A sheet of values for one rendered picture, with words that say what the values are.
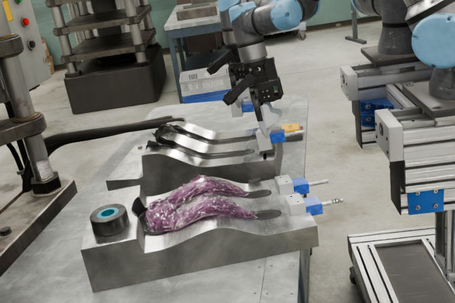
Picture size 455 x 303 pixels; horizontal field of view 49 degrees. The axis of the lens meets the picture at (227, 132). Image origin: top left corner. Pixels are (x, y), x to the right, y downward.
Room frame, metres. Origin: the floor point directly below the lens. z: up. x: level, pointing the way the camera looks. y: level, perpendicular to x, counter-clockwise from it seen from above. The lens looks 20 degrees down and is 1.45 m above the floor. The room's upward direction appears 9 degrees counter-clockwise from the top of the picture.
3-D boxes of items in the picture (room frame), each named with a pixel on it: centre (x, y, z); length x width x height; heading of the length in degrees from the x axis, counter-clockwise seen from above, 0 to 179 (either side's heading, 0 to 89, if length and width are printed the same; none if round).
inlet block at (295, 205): (1.02, -0.18, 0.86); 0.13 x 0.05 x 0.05; 95
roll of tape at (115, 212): (0.98, 0.28, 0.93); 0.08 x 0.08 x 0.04
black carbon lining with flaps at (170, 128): (1.40, 0.09, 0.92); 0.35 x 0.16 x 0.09; 77
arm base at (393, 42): (1.63, -0.62, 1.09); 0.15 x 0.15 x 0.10
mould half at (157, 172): (1.42, 0.10, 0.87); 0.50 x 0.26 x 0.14; 77
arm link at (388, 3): (1.64, -0.61, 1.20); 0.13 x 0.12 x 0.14; 16
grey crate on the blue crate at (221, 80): (4.63, 0.06, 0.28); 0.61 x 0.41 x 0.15; 89
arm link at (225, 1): (1.61, -0.07, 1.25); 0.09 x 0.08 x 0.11; 106
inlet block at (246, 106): (1.61, -0.09, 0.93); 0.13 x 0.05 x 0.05; 77
